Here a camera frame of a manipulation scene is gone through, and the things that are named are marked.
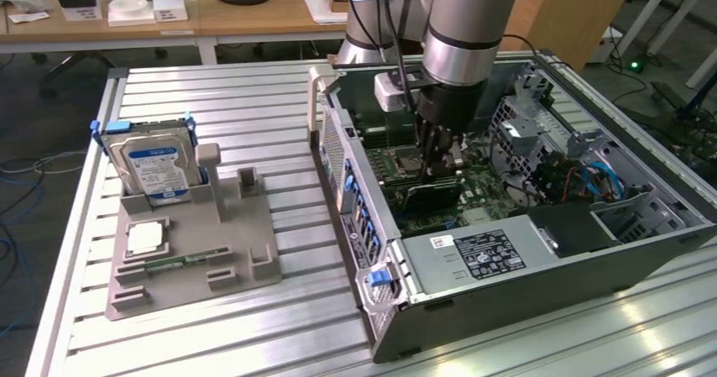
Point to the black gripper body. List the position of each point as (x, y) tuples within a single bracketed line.
[(450, 106)]

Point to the black graphics card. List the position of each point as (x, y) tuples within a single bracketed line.
[(434, 196)]

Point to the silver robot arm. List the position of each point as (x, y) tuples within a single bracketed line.
[(465, 37)]

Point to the CPU socket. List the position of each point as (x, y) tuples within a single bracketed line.
[(406, 158)]

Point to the green motherboard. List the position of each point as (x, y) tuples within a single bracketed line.
[(493, 192)]

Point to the silver disk bay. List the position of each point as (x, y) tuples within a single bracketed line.
[(513, 133)]

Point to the grey power supply unit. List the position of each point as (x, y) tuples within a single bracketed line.
[(482, 251)]

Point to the black plastic shroud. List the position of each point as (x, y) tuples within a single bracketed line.
[(565, 226)]

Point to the wooden cabinet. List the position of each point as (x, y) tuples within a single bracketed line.
[(572, 12)]

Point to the blue case latch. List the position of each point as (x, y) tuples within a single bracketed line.
[(377, 278)]

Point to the white paper stack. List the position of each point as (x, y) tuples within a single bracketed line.
[(322, 9)]

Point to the open grey PC case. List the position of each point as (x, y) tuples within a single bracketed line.
[(560, 293)]

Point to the wooden desk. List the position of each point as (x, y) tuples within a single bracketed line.
[(253, 16)]

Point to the grey parts rack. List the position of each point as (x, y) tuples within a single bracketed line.
[(190, 234)]

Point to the hard disk with blue carrier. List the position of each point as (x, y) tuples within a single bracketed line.
[(157, 163)]

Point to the green RAM stick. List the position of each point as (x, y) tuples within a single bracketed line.
[(185, 261)]

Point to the silver CPU chip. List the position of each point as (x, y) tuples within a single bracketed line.
[(146, 237)]

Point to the white labelled box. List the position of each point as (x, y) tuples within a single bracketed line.
[(169, 9)]

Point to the white flat box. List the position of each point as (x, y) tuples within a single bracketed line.
[(131, 19)]

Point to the black topped white box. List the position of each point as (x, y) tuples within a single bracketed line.
[(78, 1)]

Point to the white paper slip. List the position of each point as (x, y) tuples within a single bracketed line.
[(29, 17)]

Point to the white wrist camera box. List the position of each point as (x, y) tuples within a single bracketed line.
[(389, 93)]

